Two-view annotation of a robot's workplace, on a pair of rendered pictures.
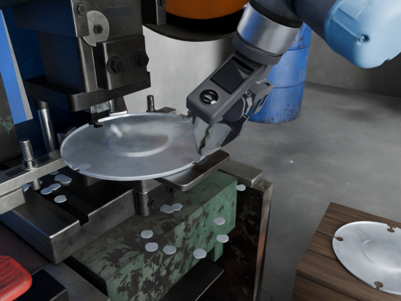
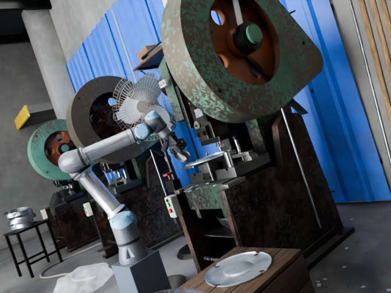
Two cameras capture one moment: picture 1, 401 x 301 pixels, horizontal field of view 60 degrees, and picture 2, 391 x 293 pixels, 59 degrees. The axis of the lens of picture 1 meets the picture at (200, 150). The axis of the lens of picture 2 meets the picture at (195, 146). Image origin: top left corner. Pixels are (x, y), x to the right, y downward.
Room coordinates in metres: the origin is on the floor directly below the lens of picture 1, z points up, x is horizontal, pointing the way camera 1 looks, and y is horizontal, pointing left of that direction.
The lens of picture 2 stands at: (1.15, -1.91, 0.93)
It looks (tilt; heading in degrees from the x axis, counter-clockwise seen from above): 2 degrees down; 106
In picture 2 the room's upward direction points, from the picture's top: 18 degrees counter-clockwise
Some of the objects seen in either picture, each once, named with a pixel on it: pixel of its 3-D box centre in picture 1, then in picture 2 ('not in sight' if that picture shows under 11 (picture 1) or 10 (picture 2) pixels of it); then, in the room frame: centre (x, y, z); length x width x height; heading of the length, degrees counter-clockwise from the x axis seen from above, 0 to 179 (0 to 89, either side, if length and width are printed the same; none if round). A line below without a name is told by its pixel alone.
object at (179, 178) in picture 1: (159, 177); (205, 171); (0.59, 0.08, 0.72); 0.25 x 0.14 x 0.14; 52
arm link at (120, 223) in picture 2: not in sight; (124, 226); (0.22, -0.37, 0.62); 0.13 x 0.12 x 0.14; 115
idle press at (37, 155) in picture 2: not in sight; (86, 177); (-1.89, 2.59, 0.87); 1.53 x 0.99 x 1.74; 55
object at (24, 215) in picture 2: not in sight; (29, 238); (-2.16, 1.47, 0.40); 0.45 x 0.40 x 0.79; 154
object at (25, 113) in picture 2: not in sight; (43, 112); (-3.61, 4.42, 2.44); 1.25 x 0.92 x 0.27; 142
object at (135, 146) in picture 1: (138, 140); (208, 157); (0.62, 0.12, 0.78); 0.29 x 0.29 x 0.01
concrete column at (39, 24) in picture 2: not in sight; (70, 113); (-2.81, 4.11, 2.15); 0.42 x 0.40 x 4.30; 52
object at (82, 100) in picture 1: (92, 89); (219, 140); (0.70, 0.22, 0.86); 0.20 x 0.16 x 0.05; 142
